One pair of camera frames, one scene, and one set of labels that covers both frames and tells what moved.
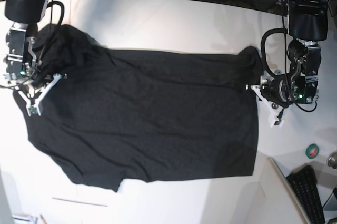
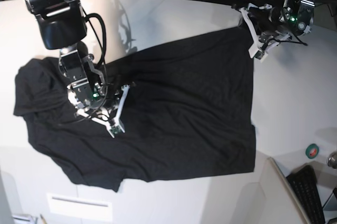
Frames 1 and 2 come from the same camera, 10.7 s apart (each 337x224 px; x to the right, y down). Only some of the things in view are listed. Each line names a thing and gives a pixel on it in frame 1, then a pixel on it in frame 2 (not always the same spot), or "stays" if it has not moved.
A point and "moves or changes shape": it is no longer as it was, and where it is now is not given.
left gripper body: [34, 82] to [103, 95]
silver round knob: [332, 160] stays
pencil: [43, 219] stays
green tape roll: [312, 151] stays
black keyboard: [304, 182] stays
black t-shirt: [126, 114] moves or changes shape
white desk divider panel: [283, 205] stays
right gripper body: [276, 90] to [270, 20]
